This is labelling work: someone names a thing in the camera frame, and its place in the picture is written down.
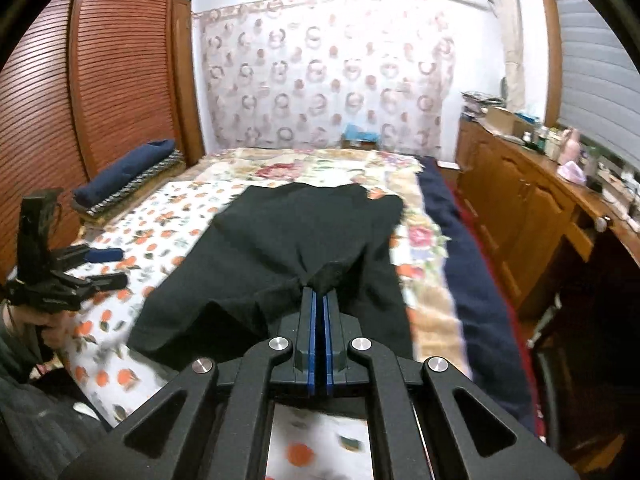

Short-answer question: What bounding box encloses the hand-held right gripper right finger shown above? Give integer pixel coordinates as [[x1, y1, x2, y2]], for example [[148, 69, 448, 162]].
[[322, 291, 581, 480]]

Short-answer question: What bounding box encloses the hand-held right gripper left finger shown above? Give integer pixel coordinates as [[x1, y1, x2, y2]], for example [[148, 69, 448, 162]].
[[62, 286, 321, 480]]

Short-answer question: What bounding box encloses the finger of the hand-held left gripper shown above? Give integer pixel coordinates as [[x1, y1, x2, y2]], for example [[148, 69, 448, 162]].
[[64, 273, 129, 302], [50, 245, 125, 267]]

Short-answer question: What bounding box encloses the black t-shirt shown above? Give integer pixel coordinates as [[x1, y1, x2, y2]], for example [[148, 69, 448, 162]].
[[127, 183, 416, 361]]

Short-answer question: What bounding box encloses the person's left hand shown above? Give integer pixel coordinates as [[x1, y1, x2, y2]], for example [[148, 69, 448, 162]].
[[38, 311, 67, 352]]

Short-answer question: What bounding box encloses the orange fruit print bedsheet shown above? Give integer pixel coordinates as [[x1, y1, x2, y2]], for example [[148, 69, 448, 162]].
[[10, 177, 375, 480]]

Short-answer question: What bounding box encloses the folded navy blanket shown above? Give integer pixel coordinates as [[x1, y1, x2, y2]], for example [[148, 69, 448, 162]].
[[72, 138, 177, 204]]

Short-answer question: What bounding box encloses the person's dark clothing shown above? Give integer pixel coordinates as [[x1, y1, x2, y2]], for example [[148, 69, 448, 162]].
[[0, 327, 113, 480]]

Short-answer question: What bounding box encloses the dark navy bed blanket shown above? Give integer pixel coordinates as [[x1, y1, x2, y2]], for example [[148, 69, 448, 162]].
[[417, 156, 539, 437]]

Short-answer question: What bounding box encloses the floral bedsheet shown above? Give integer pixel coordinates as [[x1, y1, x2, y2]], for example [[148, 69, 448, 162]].
[[195, 147, 474, 377]]

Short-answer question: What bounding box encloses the wooden louvred wardrobe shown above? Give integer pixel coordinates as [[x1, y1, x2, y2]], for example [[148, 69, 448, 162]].
[[0, 0, 206, 281]]

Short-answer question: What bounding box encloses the teal plastic bag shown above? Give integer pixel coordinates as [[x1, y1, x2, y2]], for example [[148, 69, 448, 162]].
[[342, 124, 381, 142]]

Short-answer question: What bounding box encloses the wooden cabinet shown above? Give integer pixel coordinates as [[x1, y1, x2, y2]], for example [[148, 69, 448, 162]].
[[454, 115, 640, 312]]

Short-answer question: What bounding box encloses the circle-patterned curtain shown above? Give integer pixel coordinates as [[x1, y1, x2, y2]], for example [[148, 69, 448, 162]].
[[192, 0, 459, 159]]

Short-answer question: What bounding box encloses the cardboard box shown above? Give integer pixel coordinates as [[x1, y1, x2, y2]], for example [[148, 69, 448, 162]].
[[482, 105, 527, 137]]

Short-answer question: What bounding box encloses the pile of papers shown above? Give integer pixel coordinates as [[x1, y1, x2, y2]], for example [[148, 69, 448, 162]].
[[460, 90, 501, 119]]

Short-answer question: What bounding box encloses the pink cloth bundle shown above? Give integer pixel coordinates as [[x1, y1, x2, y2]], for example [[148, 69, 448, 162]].
[[557, 160, 587, 184]]

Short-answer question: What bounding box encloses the pink bottle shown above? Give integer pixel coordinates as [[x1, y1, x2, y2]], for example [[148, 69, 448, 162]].
[[562, 127, 581, 164]]

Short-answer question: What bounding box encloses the beige side curtain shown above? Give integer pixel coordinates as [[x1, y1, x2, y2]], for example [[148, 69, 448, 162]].
[[492, 0, 527, 112]]

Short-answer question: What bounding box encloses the grey window blind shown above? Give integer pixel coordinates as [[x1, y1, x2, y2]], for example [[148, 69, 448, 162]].
[[547, 0, 640, 147]]

